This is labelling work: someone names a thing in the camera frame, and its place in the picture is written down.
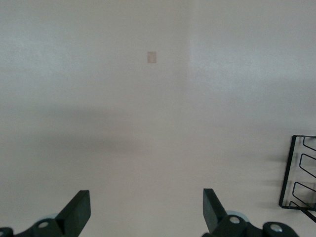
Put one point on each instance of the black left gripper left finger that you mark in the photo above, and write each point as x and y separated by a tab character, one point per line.
76	214

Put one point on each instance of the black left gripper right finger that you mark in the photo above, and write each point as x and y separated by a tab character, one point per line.
213	217

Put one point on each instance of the small brown tape patch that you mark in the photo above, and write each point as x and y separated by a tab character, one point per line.
151	57

